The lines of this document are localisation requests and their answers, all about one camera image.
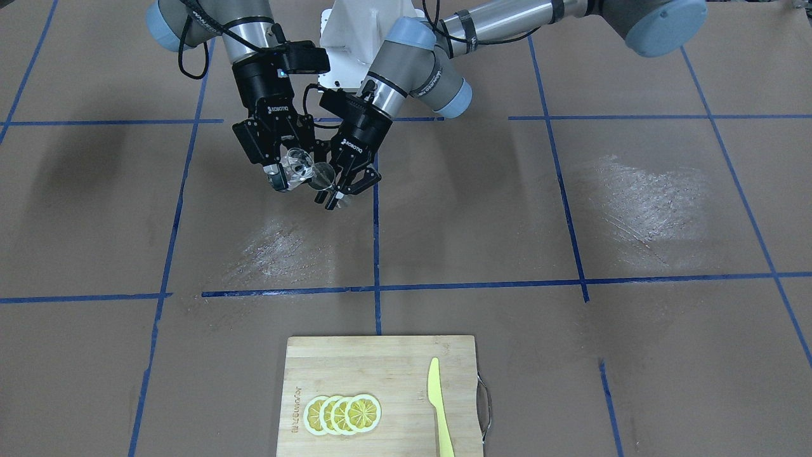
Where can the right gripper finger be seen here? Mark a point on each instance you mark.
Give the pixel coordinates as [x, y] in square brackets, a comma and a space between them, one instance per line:
[304, 153]
[262, 146]

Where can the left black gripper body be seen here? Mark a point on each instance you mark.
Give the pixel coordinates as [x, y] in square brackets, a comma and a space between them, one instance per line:
[364, 127]

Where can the yellow plastic knife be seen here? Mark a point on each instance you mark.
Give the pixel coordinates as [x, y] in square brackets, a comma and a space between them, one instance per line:
[435, 396]

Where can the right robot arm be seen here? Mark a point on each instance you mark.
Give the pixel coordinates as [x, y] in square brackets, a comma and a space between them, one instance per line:
[246, 28]

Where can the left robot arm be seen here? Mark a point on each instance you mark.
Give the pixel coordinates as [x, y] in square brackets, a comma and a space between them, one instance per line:
[414, 60]

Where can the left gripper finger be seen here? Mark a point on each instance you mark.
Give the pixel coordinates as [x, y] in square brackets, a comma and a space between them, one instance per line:
[353, 184]
[321, 151]

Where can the clear glass beaker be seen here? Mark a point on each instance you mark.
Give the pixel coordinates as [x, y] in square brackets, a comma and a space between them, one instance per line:
[294, 176]

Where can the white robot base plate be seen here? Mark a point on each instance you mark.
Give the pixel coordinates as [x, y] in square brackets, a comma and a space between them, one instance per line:
[352, 32]

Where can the bamboo cutting board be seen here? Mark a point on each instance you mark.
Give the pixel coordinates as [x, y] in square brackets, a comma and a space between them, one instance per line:
[394, 369]

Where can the steel double jigger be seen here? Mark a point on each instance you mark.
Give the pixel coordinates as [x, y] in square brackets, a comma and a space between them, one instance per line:
[323, 181]

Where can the front lemon slice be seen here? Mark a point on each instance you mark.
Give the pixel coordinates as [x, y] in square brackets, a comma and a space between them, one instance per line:
[363, 413]

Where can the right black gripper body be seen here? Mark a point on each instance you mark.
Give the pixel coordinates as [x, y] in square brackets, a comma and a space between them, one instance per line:
[255, 87]

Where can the lemon slice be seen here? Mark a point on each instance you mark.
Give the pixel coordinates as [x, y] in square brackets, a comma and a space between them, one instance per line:
[339, 418]
[312, 416]
[325, 415]
[363, 413]

